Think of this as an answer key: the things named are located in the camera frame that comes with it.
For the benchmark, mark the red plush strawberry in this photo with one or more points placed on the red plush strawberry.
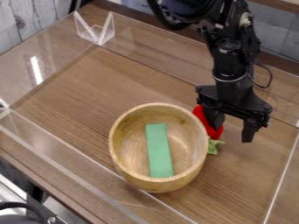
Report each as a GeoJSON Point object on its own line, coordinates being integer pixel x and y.
{"type": "Point", "coordinates": [214, 133]}

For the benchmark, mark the black metal bracket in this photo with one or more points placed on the black metal bracket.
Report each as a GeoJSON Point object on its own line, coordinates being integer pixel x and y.
{"type": "Point", "coordinates": [40, 213]}

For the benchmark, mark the clear acrylic enclosure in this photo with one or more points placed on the clear acrylic enclosure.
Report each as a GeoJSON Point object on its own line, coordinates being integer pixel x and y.
{"type": "Point", "coordinates": [68, 88]}

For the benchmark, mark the green rectangular block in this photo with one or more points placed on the green rectangular block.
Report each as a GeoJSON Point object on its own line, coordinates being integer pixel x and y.
{"type": "Point", "coordinates": [158, 151]}

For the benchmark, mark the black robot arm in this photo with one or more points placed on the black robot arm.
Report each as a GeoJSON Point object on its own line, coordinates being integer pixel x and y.
{"type": "Point", "coordinates": [226, 23]}

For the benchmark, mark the wooden bowl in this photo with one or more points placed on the wooden bowl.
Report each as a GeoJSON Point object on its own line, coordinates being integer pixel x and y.
{"type": "Point", "coordinates": [189, 144]}

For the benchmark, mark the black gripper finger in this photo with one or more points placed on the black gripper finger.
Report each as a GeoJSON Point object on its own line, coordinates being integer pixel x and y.
{"type": "Point", "coordinates": [215, 117]}
{"type": "Point", "coordinates": [250, 129]}

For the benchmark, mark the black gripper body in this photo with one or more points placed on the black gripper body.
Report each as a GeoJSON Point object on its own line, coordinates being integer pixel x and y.
{"type": "Point", "coordinates": [242, 104]}

